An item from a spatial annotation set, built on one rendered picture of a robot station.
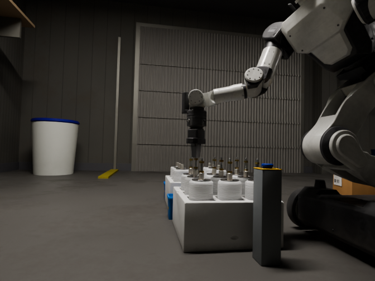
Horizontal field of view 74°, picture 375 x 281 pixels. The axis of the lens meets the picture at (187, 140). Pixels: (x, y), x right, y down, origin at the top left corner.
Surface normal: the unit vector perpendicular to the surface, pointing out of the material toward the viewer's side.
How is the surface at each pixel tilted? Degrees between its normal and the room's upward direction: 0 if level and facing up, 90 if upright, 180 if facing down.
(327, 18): 133
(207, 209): 90
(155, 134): 90
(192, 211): 90
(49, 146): 94
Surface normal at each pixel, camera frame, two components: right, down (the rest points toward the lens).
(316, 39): -0.65, 0.65
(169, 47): 0.16, -0.04
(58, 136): 0.57, 0.05
